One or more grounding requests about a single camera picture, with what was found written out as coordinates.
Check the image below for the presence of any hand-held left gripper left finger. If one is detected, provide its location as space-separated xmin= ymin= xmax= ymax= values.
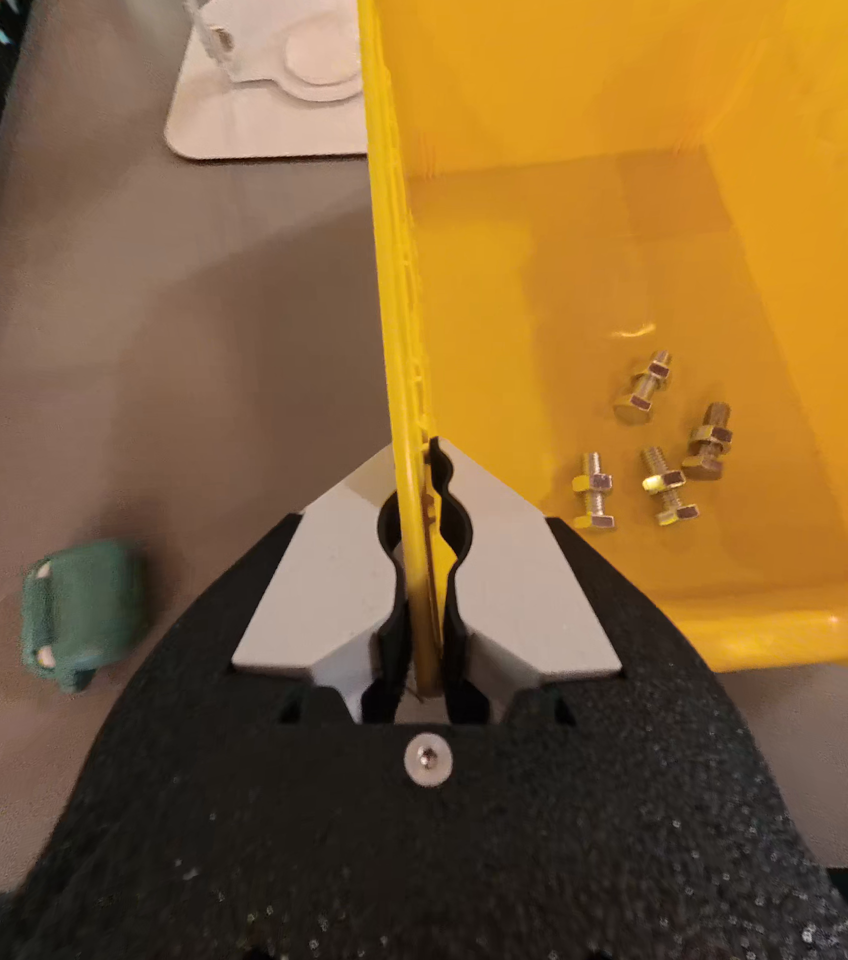
xmin=231 ymin=442 xmax=409 ymax=724

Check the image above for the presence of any white board stand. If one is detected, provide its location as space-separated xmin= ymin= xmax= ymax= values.
xmin=163 ymin=0 xmax=369 ymax=162

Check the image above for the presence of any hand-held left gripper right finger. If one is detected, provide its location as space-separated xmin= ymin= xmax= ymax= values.
xmin=427 ymin=437 xmax=625 ymax=724

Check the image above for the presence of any silver hex bolt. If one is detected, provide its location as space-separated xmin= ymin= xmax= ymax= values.
xmin=640 ymin=446 xmax=701 ymax=528
xmin=613 ymin=348 xmax=674 ymax=426
xmin=681 ymin=401 xmax=734 ymax=481
xmin=572 ymin=451 xmax=618 ymax=532

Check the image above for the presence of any yellow plastic bin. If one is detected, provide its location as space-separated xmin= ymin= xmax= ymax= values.
xmin=356 ymin=0 xmax=848 ymax=672

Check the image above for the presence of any small green object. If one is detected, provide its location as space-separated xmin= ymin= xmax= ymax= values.
xmin=19 ymin=538 xmax=148 ymax=695

